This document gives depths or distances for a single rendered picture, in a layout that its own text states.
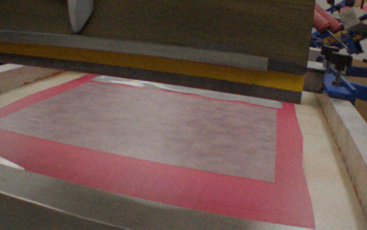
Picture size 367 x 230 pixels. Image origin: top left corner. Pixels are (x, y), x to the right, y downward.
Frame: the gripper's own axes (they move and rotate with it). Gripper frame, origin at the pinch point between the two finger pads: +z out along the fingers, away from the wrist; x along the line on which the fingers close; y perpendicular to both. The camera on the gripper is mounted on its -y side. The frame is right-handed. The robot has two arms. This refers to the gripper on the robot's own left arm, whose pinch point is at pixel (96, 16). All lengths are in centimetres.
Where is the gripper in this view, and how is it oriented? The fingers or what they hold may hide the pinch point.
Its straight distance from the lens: 35.0
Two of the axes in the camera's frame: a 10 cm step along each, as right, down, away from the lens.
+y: -9.7, -1.6, 1.9
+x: -2.3, 2.5, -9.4
